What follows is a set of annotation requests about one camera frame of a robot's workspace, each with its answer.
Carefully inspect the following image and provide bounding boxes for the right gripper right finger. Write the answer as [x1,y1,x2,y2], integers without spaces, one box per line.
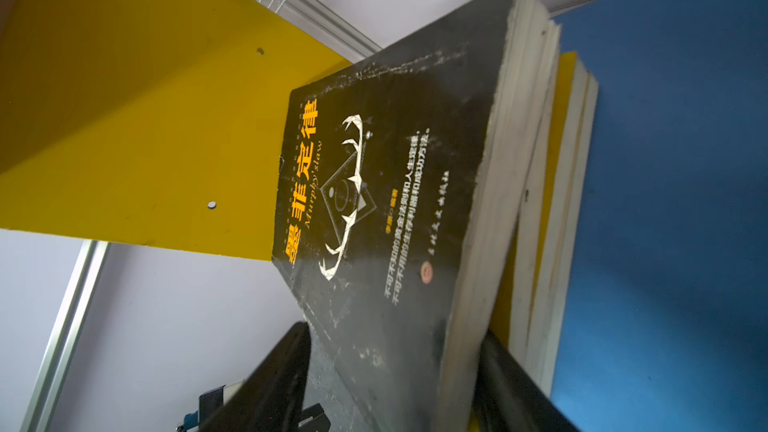
[470,331,577,431]

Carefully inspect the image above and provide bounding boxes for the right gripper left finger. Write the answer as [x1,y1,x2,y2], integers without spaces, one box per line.
[200,322,311,432]

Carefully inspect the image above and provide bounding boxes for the yellow cartoon boy book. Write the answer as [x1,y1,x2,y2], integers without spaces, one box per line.
[490,51,579,365]

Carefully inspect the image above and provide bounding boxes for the black yellow title book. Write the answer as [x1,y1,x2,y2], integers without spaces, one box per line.
[272,0,559,431]

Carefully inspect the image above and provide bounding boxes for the yellow bookshelf pink blue shelves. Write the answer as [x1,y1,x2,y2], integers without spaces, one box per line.
[1,0,767,431]

